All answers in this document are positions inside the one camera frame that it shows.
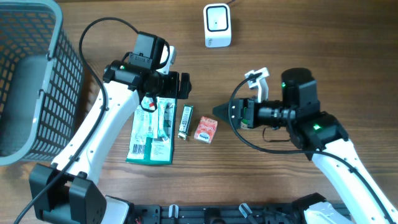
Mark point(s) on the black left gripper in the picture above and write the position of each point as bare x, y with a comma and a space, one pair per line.
173, 90

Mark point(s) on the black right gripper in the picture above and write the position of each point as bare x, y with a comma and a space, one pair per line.
237, 106

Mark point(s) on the red and white tissue pack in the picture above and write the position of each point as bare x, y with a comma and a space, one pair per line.
206, 130

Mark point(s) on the green lid white jar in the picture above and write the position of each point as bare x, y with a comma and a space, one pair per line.
244, 122

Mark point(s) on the green 3M sponge package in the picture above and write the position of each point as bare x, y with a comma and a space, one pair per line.
152, 134

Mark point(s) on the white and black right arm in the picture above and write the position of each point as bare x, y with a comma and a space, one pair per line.
315, 133

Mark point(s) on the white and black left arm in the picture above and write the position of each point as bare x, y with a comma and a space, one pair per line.
66, 191

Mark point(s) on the white barcode scanner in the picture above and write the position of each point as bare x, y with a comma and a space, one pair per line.
217, 25

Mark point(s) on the grey plastic mesh basket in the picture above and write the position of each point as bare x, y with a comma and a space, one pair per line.
41, 81

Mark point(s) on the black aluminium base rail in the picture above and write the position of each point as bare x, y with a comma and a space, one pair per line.
267, 213

